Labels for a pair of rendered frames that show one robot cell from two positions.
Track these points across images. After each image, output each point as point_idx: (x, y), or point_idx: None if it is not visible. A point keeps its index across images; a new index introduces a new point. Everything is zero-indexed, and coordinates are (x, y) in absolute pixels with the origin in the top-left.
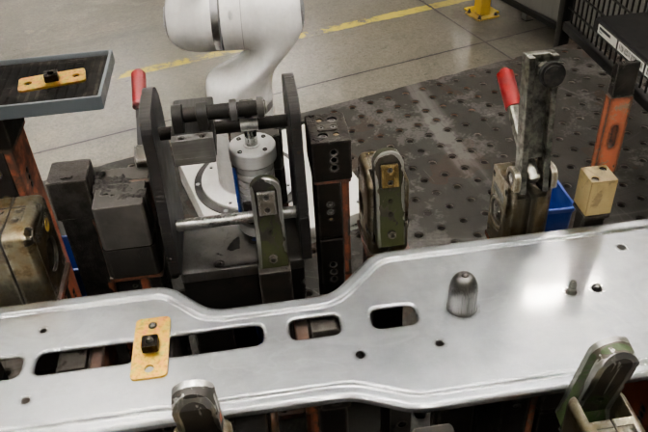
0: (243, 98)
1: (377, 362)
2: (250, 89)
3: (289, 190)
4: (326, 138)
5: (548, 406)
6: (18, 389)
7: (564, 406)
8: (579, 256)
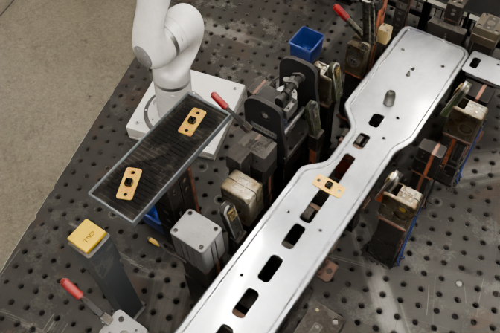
0: (187, 74)
1: (390, 136)
2: (190, 68)
3: None
4: None
5: None
6: (312, 230)
7: (446, 110)
8: (396, 61)
